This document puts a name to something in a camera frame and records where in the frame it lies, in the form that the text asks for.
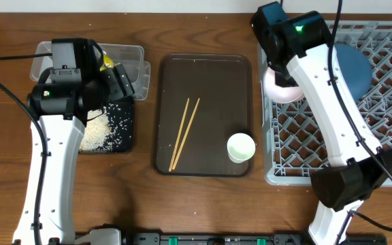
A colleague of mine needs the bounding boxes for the rice and food scraps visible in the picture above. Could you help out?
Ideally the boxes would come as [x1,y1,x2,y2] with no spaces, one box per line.
[79,101,134,152]

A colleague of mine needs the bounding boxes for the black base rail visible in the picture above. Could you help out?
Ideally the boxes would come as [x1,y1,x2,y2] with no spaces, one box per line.
[75,231,387,245]

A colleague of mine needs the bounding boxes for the black plastic tray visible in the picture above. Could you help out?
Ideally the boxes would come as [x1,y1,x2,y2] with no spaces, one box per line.
[78,95,135,154]

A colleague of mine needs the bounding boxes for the dark blue plate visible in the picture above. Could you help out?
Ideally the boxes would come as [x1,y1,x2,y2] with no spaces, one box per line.
[335,43,372,101]

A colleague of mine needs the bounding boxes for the white bowl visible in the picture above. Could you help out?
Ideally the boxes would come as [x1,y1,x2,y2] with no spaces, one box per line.
[263,67,304,103]

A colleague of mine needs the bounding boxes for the clear plastic bin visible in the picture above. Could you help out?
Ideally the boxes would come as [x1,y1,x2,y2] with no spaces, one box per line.
[30,41,150,101]

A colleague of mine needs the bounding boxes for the yellow snack wrapper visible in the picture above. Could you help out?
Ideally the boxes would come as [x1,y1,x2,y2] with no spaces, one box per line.
[100,51,115,71]

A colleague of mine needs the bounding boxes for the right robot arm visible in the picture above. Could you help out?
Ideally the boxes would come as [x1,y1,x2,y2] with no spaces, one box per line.
[250,1,392,244]

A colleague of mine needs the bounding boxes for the dark brown serving tray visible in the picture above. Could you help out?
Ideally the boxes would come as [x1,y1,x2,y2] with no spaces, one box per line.
[152,54,252,178]

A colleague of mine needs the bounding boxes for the wooden chopstick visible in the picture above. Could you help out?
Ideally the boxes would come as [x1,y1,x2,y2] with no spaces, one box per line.
[172,98,200,171]
[168,98,189,172]

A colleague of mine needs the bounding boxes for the pale green cup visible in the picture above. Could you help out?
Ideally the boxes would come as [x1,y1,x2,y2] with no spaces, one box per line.
[227,133,256,163]

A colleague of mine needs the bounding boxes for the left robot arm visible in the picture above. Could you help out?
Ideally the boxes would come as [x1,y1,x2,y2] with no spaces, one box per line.
[12,38,134,244]

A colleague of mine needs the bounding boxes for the grey dishwasher rack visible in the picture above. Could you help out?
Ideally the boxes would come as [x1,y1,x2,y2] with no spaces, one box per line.
[261,20,392,186]

